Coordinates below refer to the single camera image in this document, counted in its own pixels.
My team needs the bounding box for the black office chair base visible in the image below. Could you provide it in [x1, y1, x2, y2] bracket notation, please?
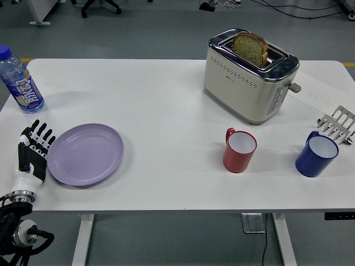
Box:
[80, 0, 122, 19]

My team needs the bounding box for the silver metal toast rack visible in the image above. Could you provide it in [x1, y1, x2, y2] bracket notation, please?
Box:
[317, 105, 355, 145]

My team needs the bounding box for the blue label drink bottle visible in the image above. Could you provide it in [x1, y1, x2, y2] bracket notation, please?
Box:
[0, 45, 45, 114]

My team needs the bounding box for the black power cable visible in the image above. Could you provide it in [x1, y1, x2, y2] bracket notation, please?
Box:
[260, 213, 271, 266]

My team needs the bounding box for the blue mug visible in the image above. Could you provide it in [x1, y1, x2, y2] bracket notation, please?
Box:
[295, 131, 339, 178]

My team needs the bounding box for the black floor cable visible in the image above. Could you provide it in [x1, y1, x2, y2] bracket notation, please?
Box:
[260, 0, 355, 21]

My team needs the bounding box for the purple round plate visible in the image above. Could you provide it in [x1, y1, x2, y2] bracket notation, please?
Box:
[47, 123, 125, 190]

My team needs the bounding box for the red mug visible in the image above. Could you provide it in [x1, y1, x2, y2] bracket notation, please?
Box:
[222, 127, 258, 174]

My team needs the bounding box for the cream chrome toaster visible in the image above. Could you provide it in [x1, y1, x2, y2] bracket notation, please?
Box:
[203, 27, 302, 125]

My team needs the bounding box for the metal floor socket box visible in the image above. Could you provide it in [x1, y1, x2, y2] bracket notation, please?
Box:
[240, 213, 267, 233]

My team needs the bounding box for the black table control panel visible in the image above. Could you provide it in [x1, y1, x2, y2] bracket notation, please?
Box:
[324, 212, 355, 221]

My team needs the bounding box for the brown bread slice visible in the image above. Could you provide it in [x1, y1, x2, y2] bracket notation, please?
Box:
[231, 31, 269, 68]

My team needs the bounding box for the white desk foot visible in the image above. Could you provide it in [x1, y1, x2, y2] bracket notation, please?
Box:
[29, 0, 60, 26]

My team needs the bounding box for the white paper sheet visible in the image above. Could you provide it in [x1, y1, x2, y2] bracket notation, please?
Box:
[288, 69, 355, 117]

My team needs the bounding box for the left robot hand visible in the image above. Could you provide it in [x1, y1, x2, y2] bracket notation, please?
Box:
[11, 119, 57, 192]

